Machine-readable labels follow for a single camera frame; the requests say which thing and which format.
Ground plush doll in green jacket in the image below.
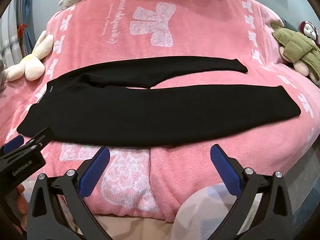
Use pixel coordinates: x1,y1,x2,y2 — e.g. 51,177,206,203
271,20,320,87

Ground white lace curtain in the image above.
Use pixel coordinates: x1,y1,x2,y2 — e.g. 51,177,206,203
0,0,25,65

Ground person's left hand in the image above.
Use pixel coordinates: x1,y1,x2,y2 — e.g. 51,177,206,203
15,184,28,230

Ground dark teal cushion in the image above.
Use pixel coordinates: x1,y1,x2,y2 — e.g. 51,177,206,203
284,19,300,30

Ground blue curtain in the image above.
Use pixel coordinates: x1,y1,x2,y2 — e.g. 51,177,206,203
24,10,34,47

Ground black pants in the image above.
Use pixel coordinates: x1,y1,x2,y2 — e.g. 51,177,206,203
16,56,300,147

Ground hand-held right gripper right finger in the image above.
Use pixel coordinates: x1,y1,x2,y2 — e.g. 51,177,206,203
207,144,293,240

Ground white cloth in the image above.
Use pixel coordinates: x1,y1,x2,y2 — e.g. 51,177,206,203
172,184,240,232

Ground grey bed base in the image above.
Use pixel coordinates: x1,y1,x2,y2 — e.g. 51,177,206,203
285,144,320,233

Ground cream flower plush toy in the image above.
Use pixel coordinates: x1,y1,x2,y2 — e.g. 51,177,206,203
4,30,54,82

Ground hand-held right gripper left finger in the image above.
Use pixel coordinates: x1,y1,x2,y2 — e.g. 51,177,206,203
27,146,114,240

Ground beige bed sheet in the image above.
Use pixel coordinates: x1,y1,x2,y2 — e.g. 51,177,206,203
94,214,178,240

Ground grey plush toy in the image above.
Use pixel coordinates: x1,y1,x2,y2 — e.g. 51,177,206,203
0,59,6,92

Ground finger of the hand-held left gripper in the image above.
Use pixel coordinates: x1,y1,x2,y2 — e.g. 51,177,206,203
0,135,25,155
24,127,54,151

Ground pink bow-print blanket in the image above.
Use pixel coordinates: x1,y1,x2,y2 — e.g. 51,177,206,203
0,0,320,224

